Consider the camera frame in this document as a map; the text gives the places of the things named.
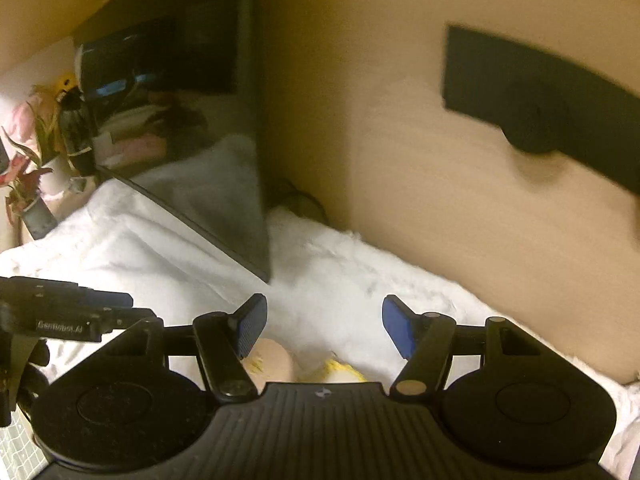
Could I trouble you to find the black wall socket panel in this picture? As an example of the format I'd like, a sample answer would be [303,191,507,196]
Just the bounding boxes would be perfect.
[442,22,640,197]

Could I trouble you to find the yellow plush toy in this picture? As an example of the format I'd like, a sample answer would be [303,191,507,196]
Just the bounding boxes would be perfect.
[52,73,82,104]

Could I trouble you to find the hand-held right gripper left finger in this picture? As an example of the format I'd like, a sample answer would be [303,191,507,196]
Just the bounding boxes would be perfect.
[95,292,270,404]

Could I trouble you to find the black bag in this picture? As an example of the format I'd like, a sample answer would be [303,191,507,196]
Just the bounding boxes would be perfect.
[59,94,97,177]

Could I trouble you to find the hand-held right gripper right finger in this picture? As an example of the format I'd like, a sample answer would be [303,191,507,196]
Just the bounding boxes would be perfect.
[381,295,552,399]

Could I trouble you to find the green cutting mat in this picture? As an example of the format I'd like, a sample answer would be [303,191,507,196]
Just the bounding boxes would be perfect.
[0,407,52,480]

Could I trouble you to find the yellow knitted item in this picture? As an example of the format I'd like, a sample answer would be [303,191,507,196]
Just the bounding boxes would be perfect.
[298,358,369,385]

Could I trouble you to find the pink leaf plant in pot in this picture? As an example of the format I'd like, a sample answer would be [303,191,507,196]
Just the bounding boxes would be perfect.
[0,127,59,242]

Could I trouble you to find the peach round soft item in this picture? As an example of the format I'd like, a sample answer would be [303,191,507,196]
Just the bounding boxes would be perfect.
[240,338,296,395]

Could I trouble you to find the black monitor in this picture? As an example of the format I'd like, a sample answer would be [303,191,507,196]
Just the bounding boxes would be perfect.
[74,0,274,284]

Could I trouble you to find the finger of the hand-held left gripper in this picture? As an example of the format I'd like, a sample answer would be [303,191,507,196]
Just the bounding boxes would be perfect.
[10,275,135,311]

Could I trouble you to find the white knitted blanket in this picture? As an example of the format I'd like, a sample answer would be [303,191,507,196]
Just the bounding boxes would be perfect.
[0,175,640,480]

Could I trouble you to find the plant in white pot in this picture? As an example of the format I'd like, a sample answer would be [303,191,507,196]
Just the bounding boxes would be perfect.
[24,85,76,197]

